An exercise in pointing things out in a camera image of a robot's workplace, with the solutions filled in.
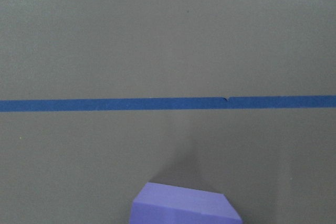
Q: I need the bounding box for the purple foam block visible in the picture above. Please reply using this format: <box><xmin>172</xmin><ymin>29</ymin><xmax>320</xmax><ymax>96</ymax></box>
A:
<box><xmin>129</xmin><ymin>182</ymin><xmax>243</xmax><ymax>224</ymax></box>

